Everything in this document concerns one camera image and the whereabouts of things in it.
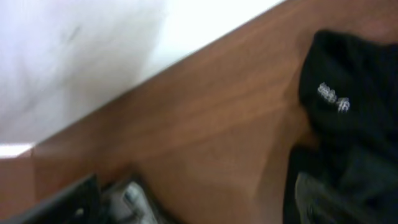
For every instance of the black Nike t-shirt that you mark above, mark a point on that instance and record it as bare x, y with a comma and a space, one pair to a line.
78, 203

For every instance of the grey folded garment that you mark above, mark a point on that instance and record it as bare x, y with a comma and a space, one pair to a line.
129, 202

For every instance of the black t-shirt small logo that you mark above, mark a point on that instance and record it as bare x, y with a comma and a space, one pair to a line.
348, 88

